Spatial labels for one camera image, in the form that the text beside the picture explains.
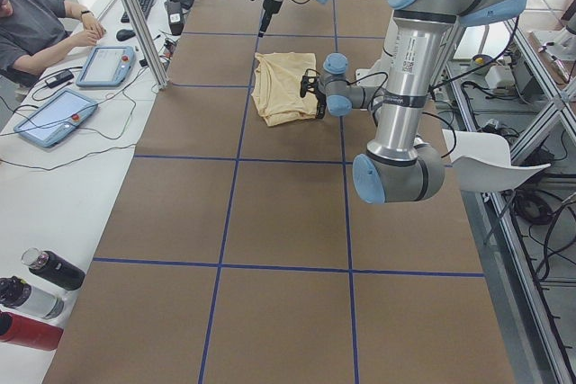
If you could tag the white chair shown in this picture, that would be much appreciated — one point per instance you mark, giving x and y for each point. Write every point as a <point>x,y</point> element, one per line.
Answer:
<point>481,162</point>

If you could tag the blue teach pendant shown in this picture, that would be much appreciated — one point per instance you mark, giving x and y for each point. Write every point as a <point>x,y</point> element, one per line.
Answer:
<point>106,66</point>
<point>56,119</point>

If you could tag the black steel-cap bottle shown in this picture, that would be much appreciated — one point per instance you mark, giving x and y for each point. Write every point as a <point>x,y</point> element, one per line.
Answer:
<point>53,268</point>

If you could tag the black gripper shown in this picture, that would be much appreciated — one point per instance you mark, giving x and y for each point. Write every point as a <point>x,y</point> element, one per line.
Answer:
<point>270,7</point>
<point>320,99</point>

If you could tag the black power adapter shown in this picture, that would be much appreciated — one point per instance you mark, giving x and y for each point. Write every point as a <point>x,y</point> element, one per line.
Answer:
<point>60,78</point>

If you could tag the clear black-lid bottle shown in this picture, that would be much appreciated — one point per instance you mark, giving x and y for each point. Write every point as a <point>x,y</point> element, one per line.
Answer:
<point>19,295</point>

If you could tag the teal bowl with yellow ball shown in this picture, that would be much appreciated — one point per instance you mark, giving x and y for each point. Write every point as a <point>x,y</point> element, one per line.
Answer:
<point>480,64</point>

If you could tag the aluminium frame post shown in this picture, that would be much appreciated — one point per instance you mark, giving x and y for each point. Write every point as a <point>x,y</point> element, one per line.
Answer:
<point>146,43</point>

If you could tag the yellow long-sleeve printed shirt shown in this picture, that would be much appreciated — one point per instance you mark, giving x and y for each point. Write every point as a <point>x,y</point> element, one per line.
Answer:
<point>276,93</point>

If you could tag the aluminium side frame rail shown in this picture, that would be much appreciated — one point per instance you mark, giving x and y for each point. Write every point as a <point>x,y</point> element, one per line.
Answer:
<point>528,98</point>

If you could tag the upper blue teach pendant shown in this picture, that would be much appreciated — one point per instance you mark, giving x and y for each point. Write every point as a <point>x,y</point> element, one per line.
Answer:
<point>106,66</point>

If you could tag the person in grey shirt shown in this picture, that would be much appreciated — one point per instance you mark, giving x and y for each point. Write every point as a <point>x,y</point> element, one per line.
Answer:
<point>38,34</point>

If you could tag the lower blue teach pendant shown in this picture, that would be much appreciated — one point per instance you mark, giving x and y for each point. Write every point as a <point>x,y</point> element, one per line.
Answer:
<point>56,119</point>

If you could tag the brown table mat blue grid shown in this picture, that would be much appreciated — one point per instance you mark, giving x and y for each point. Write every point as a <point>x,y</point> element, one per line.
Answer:
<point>239,253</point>

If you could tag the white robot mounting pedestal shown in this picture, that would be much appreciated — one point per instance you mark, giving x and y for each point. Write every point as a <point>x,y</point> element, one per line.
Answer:
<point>378,83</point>

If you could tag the red bottle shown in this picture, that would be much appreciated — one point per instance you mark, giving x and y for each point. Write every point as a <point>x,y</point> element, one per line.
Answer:
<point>27,332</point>

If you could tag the black computer mouse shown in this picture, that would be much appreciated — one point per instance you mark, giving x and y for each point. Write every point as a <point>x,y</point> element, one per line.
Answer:
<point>124,34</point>

